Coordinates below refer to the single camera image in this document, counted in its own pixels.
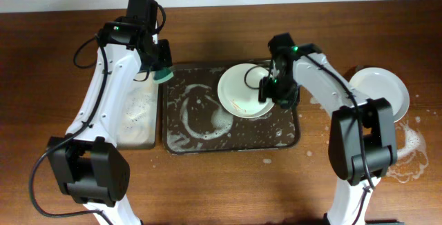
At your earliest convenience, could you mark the green yellow sponge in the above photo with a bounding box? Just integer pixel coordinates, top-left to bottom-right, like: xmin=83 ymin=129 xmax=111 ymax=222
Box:
xmin=153 ymin=68 xmax=173 ymax=84

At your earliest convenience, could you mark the white plate with red stain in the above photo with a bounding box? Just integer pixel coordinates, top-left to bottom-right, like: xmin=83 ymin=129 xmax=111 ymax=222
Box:
xmin=349 ymin=67 xmax=410 ymax=122

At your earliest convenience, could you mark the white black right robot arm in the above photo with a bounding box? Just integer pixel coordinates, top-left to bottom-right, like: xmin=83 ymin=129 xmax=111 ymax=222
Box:
xmin=258 ymin=41 xmax=398 ymax=224

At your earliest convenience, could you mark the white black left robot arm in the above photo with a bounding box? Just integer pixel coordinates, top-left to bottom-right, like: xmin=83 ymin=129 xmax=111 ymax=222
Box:
xmin=44 ymin=19 xmax=173 ymax=224

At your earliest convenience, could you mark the white plate at tray corner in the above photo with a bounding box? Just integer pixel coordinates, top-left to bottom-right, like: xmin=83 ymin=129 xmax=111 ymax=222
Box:
xmin=218 ymin=63 xmax=274 ymax=119

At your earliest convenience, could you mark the grey tray with soapy water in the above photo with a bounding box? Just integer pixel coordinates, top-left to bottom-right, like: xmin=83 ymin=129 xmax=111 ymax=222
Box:
xmin=117 ymin=75 xmax=159 ymax=150

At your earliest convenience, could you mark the dark brown plastic tray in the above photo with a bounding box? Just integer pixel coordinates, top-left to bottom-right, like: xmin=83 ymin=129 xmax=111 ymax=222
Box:
xmin=162 ymin=61 xmax=301 ymax=155

